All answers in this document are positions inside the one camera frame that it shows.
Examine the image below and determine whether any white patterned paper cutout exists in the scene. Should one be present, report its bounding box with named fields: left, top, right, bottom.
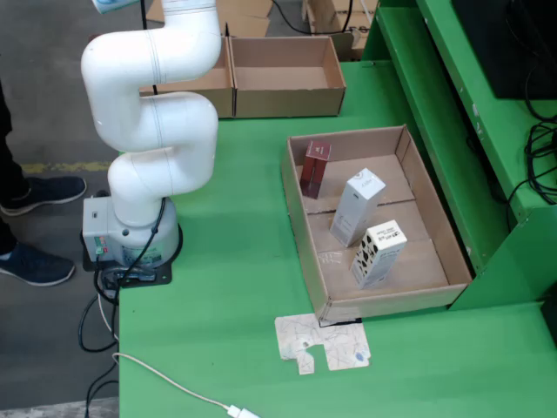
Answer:
left=273, top=312, right=372, bottom=376

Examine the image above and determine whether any black trouser leg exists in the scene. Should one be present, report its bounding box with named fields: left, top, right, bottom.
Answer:
left=0, top=217, right=18, bottom=258
left=0, top=78, right=31, bottom=210

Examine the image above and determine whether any printed brown cardboard box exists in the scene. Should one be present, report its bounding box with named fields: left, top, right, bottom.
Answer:
left=302, top=0, right=379, bottom=62

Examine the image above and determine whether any grey robot base unit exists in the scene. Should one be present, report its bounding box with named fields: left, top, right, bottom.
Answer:
left=81, top=189, right=185, bottom=280

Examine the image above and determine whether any white cable with adapter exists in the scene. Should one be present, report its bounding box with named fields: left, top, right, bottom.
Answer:
left=95, top=292, right=262, bottom=418

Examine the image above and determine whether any black monitor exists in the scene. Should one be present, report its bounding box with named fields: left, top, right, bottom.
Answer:
left=450, top=0, right=557, bottom=100

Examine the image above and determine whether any dark blue sneaker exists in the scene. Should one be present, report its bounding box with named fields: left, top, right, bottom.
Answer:
left=0, top=241, right=76, bottom=287
left=0, top=176, right=87, bottom=217

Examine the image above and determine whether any tall white carton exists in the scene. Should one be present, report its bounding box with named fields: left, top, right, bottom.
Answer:
left=329, top=168, right=387, bottom=248

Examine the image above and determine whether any black looped power cable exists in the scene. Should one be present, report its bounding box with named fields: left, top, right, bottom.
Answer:
left=77, top=295, right=119, bottom=354

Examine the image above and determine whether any shallow cardboard tray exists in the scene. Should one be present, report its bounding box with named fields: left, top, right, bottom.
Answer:
left=280, top=124, right=474, bottom=323

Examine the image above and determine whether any black cable bundle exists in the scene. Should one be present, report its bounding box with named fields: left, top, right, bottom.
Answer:
left=507, top=64, right=557, bottom=210

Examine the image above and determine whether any dark red carton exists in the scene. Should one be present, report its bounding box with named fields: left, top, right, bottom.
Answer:
left=299, top=139, right=332, bottom=200

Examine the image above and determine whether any long black robot cable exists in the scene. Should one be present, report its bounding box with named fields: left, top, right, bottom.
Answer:
left=117, top=0, right=170, bottom=287

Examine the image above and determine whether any cow print hand cream box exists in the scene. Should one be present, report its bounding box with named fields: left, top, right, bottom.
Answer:
left=350, top=219, right=408, bottom=290

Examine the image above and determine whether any open brown cardboard box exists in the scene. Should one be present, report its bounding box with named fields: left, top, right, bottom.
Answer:
left=228, top=34, right=356, bottom=119
left=138, top=37, right=237, bottom=119

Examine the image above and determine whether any green metal shelf unit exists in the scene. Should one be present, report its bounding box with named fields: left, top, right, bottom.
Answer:
left=360, top=0, right=557, bottom=313

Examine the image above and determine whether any black cable over boxes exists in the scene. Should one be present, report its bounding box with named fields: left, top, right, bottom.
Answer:
left=272, top=0, right=354, bottom=36

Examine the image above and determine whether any white bottle with teal label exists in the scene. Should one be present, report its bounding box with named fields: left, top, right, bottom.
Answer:
left=91, top=0, right=134, bottom=15

